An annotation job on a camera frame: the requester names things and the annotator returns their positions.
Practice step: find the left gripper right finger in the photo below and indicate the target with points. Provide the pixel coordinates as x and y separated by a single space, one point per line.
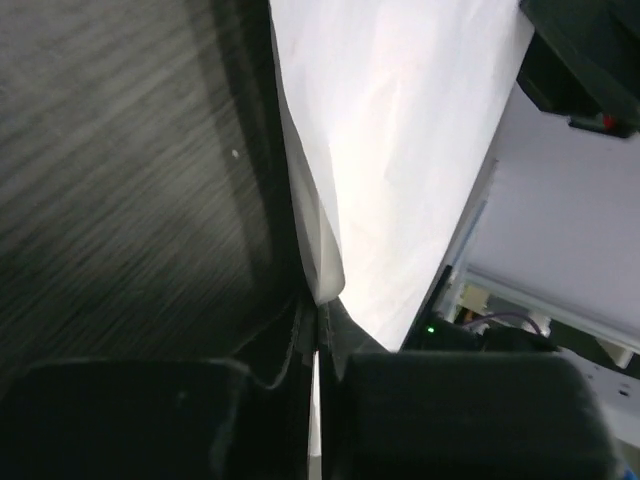
454 414

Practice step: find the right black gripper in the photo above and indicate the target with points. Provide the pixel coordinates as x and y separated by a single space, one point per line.
583 63

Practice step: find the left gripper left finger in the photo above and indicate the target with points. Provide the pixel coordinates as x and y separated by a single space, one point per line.
246 416

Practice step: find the white wrapping paper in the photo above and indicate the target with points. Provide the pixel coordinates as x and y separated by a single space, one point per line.
390 108

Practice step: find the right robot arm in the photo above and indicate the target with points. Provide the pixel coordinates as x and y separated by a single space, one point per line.
550 249

